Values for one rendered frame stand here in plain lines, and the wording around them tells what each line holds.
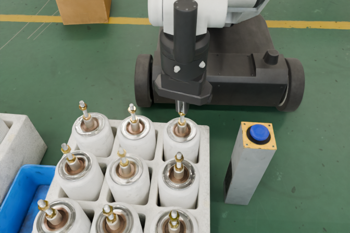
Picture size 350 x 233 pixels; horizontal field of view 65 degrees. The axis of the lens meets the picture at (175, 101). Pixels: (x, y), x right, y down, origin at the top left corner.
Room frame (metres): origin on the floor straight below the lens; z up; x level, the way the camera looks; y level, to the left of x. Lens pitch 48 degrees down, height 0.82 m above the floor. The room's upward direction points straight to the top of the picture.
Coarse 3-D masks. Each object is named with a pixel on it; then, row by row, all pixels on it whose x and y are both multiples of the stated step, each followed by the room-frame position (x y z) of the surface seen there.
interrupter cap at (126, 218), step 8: (120, 208) 0.21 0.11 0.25; (104, 216) 0.19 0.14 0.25; (120, 216) 0.19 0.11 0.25; (128, 216) 0.19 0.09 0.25; (96, 224) 0.18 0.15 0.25; (104, 224) 0.18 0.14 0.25; (120, 224) 0.18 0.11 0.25; (128, 224) 0.18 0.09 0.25; (96, 232) 0.16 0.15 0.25; (104, 232) 0.16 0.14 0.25; (112, 232) 0.16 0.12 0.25; (120, 232) 0.16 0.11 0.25; (128, 232) 0.16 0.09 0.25
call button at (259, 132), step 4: (256, 124) 0.36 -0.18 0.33; (260, 124) 0.36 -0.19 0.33; (252, 128) 0.35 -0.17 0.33; (256, 128) 0.35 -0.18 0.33; (260, 128) 0.35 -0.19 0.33; (264, 128) 0.35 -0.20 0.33; (252, 132) 0.34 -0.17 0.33; (256, 132) 0.34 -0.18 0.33; (260, 132) 0.34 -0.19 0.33; (264, 132) 0.34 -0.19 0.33; (268, 132) 0.34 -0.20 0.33; (252, 136) 0.34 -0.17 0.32; (256, 136) 0.33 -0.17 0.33; (260, 136) 0.33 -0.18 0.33; (264, 136) 0.33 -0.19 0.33; (260, 140) 0.33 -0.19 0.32
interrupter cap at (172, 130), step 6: (174, 120) 0.43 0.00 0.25; (186, 120) 0.44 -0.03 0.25; (168, 126) 0.41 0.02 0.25; (174, 126) 0.42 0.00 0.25; (186, 126) 0.42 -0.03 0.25; (192, 126) 0.42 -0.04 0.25; (168, 132) 0.40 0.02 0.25; (174, 132) 0.40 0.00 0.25; (186, 132) 0.40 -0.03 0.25; (192, 132) 0.40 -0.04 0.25; (174, 138) 0.38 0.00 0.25; (180, 138) 0.38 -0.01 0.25; (186, 138) 0.38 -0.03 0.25; (192, 138) 0.38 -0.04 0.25
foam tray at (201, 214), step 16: (112, 128) 0.47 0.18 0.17; (160, 128) 0.46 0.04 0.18; (208, 128) 0.46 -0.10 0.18; (160, 144) 0.41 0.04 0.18; (208, 144) 0.41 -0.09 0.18; (144, 160) 0.36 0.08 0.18; (160, 160) 0.36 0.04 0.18; (208, 160) 0.36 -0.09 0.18; (208, 176) 0.31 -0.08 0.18; (48, 192) 0.27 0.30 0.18; (64, 192) 0.29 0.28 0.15; (208, 192) 0.27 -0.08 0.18; (96, 208) 0.24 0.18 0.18; (144, 208) 0.24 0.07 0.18; (160, 208) 0.24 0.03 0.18; (208, 208) 0.24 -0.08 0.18; (144, 224) 0.22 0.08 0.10; (208, 224) 0.20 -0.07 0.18
